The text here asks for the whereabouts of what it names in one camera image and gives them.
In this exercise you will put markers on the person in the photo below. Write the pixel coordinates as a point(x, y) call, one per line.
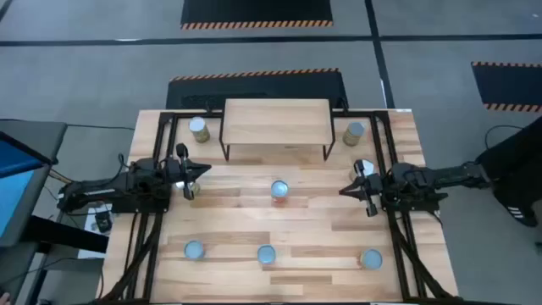
point(516, 169)

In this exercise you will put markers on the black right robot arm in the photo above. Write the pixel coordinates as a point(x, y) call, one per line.
point(444, 175)

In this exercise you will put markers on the white paper sheet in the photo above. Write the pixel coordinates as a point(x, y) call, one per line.
point(91, 253)

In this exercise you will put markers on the wooden shelf with black legs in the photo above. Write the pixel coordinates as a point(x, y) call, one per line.
point(275, 123)

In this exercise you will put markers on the red label tin can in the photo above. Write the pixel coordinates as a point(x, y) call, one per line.
point(267, 254)

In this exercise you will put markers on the mixed fruit label tin can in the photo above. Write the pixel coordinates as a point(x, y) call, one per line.
point(279, 189)

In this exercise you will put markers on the small black device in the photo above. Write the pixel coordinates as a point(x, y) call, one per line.
point(103, 221)

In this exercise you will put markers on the black metal table frame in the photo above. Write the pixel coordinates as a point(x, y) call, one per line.
point(360, 113)

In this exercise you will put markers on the black striped-edge floor mat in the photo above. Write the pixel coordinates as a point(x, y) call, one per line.
point(254, 87)
point(254, 10)
point(508, 84)

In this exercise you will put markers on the green oranges label tin can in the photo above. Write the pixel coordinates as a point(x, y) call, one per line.
point(355, 129)

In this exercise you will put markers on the grey cart top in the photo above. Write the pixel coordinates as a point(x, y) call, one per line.
point(34, 135)

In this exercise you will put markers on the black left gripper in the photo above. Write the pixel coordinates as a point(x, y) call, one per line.
point(173, 169)

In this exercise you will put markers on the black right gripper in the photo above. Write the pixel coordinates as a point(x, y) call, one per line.
point(377, 188)

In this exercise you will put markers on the person's hand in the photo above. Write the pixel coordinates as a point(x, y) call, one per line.
point(3, 300)

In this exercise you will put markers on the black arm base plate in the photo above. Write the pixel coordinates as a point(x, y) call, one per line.
point(423, 206)
point(127, 208)

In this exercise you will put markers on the orange label tin can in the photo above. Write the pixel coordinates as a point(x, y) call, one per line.
point(195, 250)

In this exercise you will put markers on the blue screen monitor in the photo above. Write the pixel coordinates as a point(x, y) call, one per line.
point(17, 186)

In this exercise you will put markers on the multicolour label tin can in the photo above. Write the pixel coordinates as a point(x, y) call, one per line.
point(372, 259)

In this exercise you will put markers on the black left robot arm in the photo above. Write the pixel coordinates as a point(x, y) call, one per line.
point(106, 190)

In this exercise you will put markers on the black stand beam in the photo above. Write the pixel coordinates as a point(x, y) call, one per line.
point(63, 235)

